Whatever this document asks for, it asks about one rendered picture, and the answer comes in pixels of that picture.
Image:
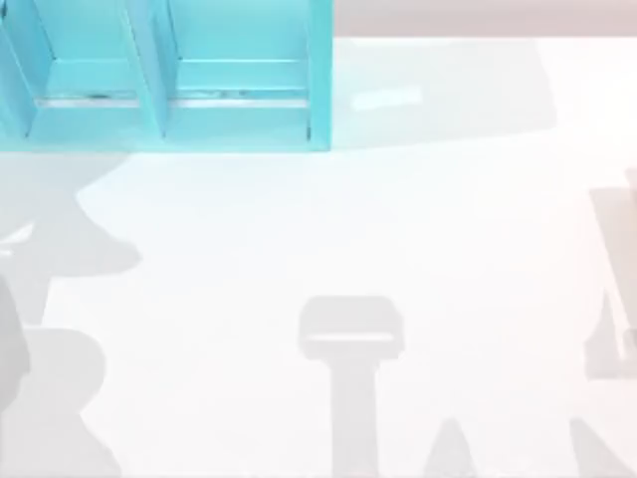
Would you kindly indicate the light blue rack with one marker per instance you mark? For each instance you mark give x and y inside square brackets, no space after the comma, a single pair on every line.
[239,45]

